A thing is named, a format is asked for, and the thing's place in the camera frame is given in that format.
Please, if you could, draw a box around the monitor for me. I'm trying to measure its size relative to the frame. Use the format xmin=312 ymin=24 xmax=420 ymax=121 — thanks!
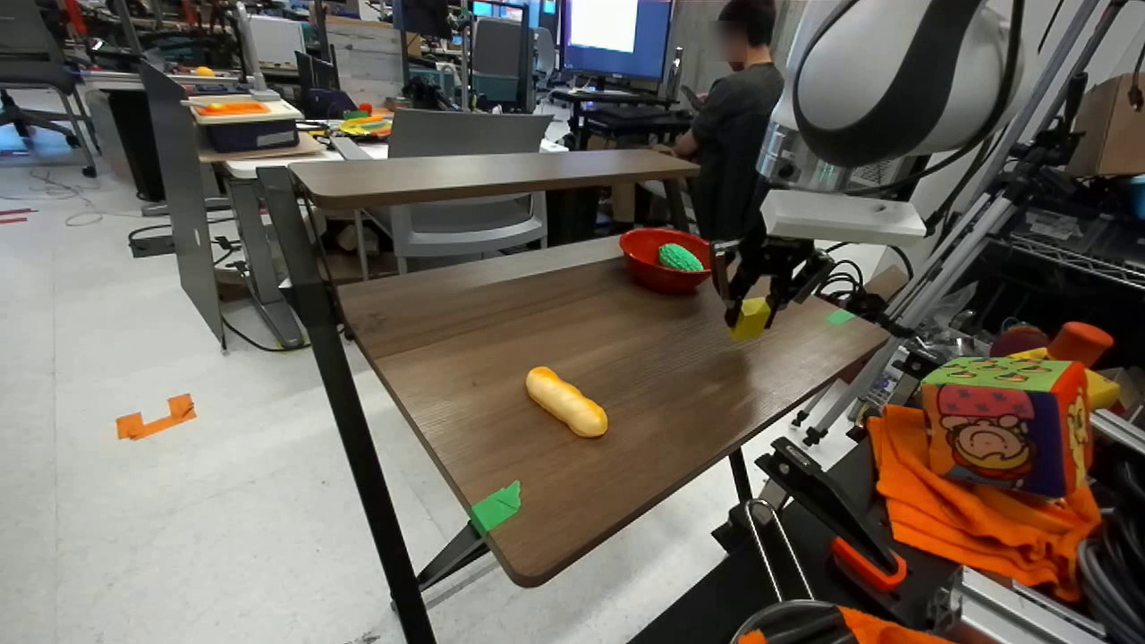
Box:
xmin=559 ymin=0 xmax=674 ymax=87

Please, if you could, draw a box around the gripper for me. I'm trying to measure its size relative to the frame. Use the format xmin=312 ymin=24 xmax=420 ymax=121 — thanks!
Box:
xmin=721 ymin=211 xmax=835 ymax=328

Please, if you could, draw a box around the aluminium rail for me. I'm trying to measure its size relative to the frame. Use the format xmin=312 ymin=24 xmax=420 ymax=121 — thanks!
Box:
xmin=929 ymin=565 xmax=1112 ymax=644

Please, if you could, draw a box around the yellow block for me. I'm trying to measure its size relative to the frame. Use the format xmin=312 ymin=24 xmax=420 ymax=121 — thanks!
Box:
xmin=729 ymin=297 xmax=773 ymax=343

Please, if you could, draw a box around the person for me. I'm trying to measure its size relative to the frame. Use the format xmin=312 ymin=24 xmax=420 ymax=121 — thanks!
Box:
xmin=673 ymin=0 xmax=787 ymax=242

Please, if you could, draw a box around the orange cloth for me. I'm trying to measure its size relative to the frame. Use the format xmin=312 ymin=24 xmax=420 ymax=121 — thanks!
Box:
xmin=865 ymin=404 xmax=1104 ymax=603

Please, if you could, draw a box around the colourful plush cube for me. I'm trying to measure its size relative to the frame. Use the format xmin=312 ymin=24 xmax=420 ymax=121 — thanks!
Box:
xmin=920 ymin=356 xmax=1095 ymax=499

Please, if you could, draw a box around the grey chair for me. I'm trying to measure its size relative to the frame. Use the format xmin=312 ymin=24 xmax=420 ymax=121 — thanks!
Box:
xmin=386 ymin=108 xmax=555 ymax=275

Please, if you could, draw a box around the cardboard box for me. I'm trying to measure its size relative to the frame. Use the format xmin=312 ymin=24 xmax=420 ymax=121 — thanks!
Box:
xmin=1065 ymin=73 xmax=1145 ymax=178

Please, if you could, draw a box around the wire shelf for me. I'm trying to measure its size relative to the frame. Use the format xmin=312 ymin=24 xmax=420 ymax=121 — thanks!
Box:
xmin=982 ymin=204 xmax=1145 ymax=298

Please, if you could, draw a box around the office chair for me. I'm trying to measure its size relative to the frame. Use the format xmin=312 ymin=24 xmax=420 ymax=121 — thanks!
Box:
xmin=0 ymin=0 xmax=102 ymax=178

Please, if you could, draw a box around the yellow toy bread roll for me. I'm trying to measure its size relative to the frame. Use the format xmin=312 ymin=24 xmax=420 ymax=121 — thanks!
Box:
xmin=525 ymin=366 xmax=610 ymax=439

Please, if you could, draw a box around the large green tape piece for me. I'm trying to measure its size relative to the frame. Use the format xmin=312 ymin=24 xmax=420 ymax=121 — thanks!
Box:
xmin=470 ymin=480 xmax=523 ymax=536

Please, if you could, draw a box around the white box with orange lid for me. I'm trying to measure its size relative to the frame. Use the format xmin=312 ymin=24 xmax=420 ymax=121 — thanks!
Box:
xmin=182 ymin=96 xmax=306 ymax=155

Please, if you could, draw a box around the orange floor tape mark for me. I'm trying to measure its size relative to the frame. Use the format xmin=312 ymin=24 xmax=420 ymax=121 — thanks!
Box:
xmin=115 ymin=394 xmax=198 ymax=442

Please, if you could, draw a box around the green knobbly toy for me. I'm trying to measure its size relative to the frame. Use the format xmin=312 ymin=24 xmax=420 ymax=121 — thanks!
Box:
xmin=658 ymin=242 xmax=706 ymax=274

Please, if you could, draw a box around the black clamp with orange handle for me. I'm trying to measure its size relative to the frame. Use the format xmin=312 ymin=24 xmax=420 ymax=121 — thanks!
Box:
xmin=755 ymin=436 xmax=909 ymax=594

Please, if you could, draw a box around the orange toy cylinder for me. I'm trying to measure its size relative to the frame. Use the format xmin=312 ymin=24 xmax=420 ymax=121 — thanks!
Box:
xmin=1046 ymin=321 xmax=1115 ymax=369

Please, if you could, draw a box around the bundle of grey cables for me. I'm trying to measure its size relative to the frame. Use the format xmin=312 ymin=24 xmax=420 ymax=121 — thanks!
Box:
xmin=1076 ymin=528 xmax=1145 ymax=644

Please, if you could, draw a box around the red bowl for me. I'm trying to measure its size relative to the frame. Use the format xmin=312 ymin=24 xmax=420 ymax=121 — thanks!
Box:
xmin=619 ymin=227 xmax=716 ymax=296

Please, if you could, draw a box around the dark desk side panel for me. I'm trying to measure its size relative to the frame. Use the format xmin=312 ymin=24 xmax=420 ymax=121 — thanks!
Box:
xmin=138 ymin=60 xmax=226 ymax=348

